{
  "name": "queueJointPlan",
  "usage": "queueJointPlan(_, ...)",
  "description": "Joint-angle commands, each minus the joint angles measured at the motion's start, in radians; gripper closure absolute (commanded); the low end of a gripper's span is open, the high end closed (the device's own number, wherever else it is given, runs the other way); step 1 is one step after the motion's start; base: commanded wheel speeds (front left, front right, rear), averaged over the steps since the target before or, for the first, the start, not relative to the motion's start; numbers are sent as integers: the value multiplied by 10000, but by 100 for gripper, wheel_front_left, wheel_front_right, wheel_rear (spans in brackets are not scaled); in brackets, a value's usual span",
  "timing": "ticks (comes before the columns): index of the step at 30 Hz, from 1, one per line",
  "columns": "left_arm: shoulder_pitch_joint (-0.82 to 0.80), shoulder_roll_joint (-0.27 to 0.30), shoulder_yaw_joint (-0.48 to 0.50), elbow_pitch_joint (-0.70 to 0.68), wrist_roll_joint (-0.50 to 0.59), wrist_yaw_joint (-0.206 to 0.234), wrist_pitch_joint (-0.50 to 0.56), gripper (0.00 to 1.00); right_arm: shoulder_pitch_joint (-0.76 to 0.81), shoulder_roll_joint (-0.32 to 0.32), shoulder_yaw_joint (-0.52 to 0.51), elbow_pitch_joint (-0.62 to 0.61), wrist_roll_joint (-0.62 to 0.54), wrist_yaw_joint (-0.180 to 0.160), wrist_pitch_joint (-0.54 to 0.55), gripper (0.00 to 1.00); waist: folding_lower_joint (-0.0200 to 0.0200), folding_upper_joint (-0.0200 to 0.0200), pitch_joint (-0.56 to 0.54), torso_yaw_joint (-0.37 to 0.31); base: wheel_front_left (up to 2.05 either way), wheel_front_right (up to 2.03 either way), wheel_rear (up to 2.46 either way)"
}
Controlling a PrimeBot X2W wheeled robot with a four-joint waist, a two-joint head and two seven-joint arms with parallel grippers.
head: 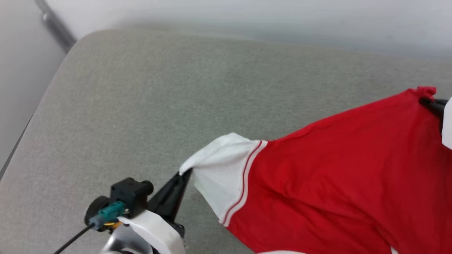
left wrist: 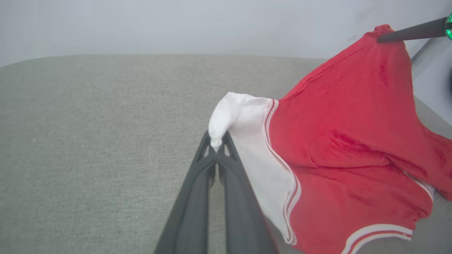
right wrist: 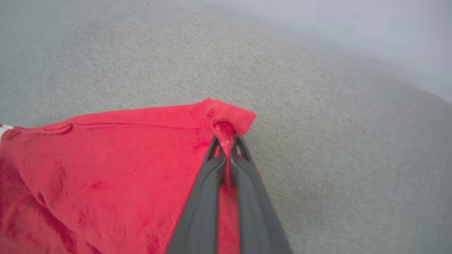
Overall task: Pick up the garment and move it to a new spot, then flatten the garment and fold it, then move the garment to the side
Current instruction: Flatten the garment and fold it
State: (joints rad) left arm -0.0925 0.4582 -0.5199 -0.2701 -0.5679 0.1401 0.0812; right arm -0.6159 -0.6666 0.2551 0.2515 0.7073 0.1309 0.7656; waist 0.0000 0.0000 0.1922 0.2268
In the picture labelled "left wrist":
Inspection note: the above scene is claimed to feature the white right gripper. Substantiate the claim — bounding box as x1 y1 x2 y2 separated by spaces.
376 13 452 43

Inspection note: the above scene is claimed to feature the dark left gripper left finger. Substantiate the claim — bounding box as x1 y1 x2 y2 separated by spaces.
154 131 216 254

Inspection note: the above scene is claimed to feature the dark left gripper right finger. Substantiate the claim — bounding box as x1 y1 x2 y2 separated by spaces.
217 131 280 254

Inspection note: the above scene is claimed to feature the grey fabric sofa cushion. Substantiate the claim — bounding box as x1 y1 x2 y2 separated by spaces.
0 54 452 254

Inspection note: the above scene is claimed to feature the red and white garment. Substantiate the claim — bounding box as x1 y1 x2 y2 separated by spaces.
208 24 452 254

